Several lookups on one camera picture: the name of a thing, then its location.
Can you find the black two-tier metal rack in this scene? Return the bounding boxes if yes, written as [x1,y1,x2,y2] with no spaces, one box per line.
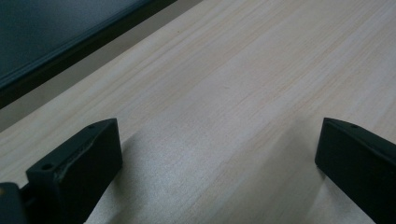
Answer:
[0,0,179,110]

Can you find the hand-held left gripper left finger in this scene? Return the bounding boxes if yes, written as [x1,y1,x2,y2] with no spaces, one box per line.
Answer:
[25,118,123,224]

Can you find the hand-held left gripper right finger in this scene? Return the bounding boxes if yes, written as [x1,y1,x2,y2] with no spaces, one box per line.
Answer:
[314,117,396,224]

